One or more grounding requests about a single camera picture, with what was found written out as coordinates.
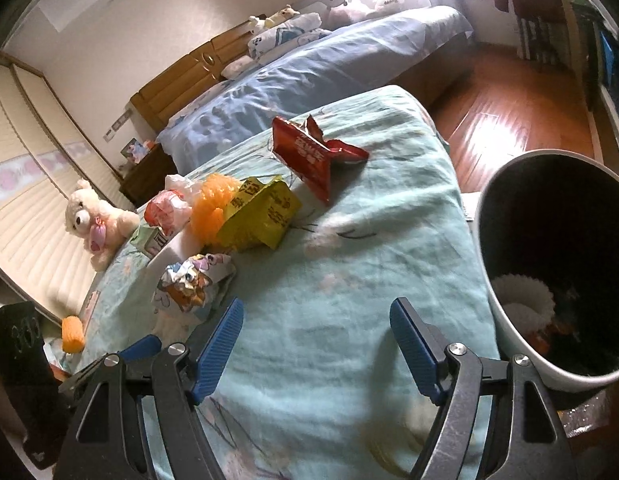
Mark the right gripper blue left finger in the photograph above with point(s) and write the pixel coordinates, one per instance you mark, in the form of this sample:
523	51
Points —
213	344

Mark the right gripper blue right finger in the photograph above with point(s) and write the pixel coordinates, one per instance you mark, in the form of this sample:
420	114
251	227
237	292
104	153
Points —
422	351

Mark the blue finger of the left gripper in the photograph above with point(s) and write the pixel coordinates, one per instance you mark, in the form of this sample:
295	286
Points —
142	351

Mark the white foam block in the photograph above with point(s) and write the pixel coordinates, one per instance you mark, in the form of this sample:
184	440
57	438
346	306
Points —
182	246

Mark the white foam fruit net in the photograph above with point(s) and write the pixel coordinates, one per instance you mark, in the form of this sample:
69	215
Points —
528	302

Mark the orange white plastic bag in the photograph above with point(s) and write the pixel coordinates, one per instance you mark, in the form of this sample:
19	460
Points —
171	208

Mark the yellow snack wrapper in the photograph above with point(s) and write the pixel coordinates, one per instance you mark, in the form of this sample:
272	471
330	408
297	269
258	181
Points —
258	214

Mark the red snack wrapper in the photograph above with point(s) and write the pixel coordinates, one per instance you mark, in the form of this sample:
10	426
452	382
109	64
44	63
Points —
310	156

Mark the green drink carton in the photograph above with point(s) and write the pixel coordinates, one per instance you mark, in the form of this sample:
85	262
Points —
149	240

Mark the white black trash bin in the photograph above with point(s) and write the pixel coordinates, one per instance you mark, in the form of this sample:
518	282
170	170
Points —
553	215

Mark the pink card on table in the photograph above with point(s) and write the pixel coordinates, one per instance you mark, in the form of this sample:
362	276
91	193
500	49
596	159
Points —
88	308

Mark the orange foam net left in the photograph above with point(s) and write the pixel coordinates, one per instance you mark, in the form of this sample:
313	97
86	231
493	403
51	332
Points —
72	335

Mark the floral teal tablecloth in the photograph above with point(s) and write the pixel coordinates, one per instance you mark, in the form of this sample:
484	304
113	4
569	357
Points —
316	387

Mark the cream teddy bear pink heart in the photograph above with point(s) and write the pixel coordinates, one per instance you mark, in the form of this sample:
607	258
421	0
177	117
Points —
102	227

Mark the dark wooden nightstand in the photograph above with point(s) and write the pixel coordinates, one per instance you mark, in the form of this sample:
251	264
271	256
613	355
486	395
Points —
147	178

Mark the wooden headboard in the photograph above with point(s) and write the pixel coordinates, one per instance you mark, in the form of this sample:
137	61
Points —
186	79

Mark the bed with blue sheet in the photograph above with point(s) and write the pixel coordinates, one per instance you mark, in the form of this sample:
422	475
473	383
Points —
351	60

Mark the blue white pillow stack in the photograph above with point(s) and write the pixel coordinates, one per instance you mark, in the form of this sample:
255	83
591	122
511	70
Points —
273	43

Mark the plush toys on pillows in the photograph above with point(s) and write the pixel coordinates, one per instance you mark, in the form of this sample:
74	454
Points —
258	24

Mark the black sideboard cabinet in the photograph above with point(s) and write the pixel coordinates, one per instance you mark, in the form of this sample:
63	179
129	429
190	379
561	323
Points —
601	76

